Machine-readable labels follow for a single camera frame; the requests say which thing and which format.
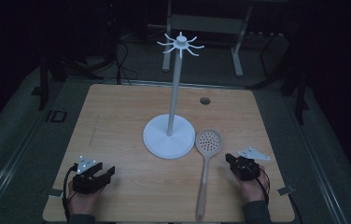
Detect black metal stand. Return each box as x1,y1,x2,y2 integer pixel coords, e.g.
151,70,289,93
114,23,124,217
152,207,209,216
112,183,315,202
246,55,311,126
31,52,103,112

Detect black floor cables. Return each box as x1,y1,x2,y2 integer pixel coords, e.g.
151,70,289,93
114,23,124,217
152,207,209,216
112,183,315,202
113,38,140,86

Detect person's left hand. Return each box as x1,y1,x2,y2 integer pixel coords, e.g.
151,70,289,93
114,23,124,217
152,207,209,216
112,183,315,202
67,183,105,216

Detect grey tape piece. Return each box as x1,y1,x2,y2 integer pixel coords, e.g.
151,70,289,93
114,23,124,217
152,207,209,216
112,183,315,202
48,188,63,199
277,185,295,197

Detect person's right hand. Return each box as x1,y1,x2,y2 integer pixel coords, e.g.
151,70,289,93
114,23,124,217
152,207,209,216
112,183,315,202
233,169,270,203

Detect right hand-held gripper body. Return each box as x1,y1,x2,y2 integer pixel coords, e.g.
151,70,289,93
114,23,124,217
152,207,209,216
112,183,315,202
232,146,272,182

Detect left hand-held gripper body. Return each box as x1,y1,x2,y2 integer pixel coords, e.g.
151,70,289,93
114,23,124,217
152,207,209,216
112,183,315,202
72,155,105,196

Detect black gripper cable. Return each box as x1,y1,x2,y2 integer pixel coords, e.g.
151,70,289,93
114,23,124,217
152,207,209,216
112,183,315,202
62,164,78,220
251,165,272,206

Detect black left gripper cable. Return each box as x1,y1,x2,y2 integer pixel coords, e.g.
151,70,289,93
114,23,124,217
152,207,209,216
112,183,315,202
62,164,78,220

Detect white hook stand rack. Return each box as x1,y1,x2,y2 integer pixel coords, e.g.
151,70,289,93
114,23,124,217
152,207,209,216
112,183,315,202
142,31,205,160

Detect grey metal desk frame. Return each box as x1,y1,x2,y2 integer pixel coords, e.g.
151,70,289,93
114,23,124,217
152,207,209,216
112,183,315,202
161,0,254,77

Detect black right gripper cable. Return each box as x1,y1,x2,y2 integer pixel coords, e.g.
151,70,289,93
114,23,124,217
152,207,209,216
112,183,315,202
251,165,272,206

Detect beige slotted spoon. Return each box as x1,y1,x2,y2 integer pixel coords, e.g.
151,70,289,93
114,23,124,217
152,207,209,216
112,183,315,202
194,128,224,223

